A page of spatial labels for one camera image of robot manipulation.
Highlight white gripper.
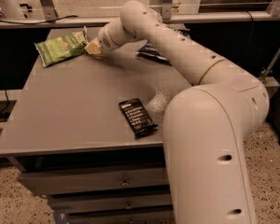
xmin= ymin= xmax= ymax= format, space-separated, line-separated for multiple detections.
xmin=85 ymin=21 xmax=128 ymax=55

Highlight green jalapeno chip bag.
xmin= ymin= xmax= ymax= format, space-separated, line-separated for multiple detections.
xmin=35 ymin=29 xmax=88 ymax=67

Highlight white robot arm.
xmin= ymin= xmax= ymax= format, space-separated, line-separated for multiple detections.
xmin=86 ymin=1 xmax=270 ymax=224

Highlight blue salt vinegar chip bag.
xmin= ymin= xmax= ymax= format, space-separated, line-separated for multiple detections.
xmin=136 ymin=42 xmax=170 ymax=65

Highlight black rxbar chocolate bar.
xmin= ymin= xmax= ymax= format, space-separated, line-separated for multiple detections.
xmin=119 ymin=98 xmax=158 ymax=136

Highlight grey drawer cabinet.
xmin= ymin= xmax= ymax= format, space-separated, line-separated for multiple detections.
xmin=0 ymin=24 xmax=192 ymax=224

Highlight black cable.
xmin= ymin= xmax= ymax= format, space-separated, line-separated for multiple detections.
xmin=0 ymin=14 xmax=78 ymax=25

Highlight metal bracket post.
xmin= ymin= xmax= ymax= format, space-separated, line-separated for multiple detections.
xmin=161 ymin=0 xmax=173 ymax=20
xmin=39 ymin=0 xmax=58 ymax=21

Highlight metal bracket post centre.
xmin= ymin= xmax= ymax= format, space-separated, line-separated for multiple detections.
xmin=161 ymin=0 xmax=173 ymax=20

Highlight grey metal rail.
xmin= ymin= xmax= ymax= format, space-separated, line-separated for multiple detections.
xmin=0 ymin=11 xmax=280 ymax=29

